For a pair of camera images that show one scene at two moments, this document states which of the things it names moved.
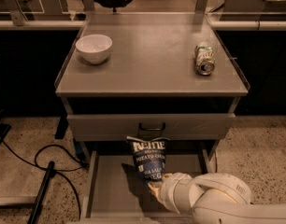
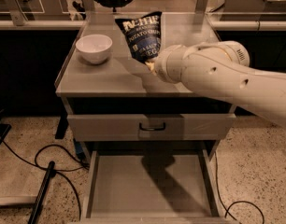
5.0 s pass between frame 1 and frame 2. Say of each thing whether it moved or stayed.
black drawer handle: stayed
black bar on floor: stayed
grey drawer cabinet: stayed
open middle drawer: stayed
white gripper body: moved
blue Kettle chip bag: moved
